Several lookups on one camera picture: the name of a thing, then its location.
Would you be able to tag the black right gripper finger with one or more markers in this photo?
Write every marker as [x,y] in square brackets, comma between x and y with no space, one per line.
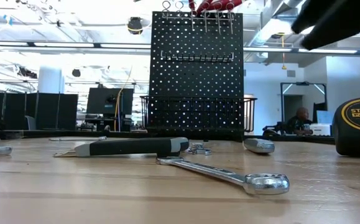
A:
[313,15]
[347,25]

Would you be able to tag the black perforated pegboard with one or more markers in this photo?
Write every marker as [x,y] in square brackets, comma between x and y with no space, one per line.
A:
[198,81]

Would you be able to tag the silver metal utility knife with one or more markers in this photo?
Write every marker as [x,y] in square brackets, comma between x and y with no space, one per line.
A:
[259,145]

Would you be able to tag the black grey utility knife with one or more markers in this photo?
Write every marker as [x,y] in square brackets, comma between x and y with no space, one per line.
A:
[130,147]

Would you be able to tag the long ceiling light strip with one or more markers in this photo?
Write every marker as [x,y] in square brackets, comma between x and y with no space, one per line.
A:
[276,49]
[64,44]

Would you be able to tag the light blue screen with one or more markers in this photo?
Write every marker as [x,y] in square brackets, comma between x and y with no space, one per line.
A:
[324,117]

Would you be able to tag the person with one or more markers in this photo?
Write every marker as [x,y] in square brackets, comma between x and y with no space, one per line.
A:
[301,121]

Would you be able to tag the white box device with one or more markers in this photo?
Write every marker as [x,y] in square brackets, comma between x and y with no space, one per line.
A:
[321,129]

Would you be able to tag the yellow black tape measure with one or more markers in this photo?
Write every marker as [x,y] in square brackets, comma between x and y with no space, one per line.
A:
[350,140]

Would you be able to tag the black ceiling spotlight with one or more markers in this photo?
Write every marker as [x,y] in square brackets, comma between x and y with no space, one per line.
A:
[134,25]
[76,72]

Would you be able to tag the black computer monitor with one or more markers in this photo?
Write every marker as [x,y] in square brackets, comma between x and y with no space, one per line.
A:
[105,101]

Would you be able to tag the thin silver metal strip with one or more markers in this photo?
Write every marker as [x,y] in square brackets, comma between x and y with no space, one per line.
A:
[77,138]

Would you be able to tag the white round column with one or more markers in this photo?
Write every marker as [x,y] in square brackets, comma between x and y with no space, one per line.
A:
[50,81]

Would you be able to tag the black partition panel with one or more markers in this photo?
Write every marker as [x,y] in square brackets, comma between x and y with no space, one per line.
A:
[49,112]

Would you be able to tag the silver ceiling duct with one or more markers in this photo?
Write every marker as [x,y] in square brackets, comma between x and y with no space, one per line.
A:
[271,23]

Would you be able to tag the grey wall vent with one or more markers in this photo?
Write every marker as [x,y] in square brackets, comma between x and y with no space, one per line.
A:
[291,73]

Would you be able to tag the slotted wrench holder rail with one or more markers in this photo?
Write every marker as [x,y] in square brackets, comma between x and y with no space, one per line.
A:
[198,59]

